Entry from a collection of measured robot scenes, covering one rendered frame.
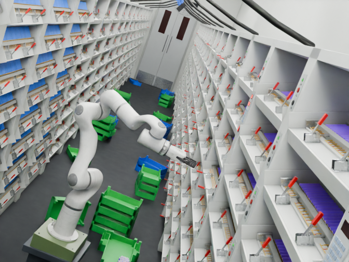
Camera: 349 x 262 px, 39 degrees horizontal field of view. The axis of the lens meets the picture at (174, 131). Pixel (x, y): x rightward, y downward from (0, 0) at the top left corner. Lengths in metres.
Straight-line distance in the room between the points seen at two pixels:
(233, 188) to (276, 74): 0.54
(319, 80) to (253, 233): 0.53
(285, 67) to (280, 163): 0.75
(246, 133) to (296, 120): 0.73
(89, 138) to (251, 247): 1.46
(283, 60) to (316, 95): 0.70
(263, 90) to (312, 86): 0.71
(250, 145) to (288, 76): 0.38
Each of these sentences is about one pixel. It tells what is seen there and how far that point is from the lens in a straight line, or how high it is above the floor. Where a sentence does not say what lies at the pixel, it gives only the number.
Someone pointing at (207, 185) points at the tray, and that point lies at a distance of 2.75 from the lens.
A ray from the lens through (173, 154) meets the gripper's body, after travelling 2.59.
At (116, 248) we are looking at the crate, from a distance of 3.70.
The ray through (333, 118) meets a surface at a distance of 1.61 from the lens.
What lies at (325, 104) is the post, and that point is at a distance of 1.60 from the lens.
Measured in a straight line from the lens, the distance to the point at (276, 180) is 1.62.
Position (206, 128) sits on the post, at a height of 1.06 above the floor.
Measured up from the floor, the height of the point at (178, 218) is 0.39.
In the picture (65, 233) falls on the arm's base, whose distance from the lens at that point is 2.99.
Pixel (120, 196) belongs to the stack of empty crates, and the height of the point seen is 0.27.
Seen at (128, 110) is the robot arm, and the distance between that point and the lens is 2.68.
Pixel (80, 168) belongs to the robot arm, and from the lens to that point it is 2.82.
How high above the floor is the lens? 1.75
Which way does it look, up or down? 12 degrees down
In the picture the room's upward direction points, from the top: 20 degrees clockwise
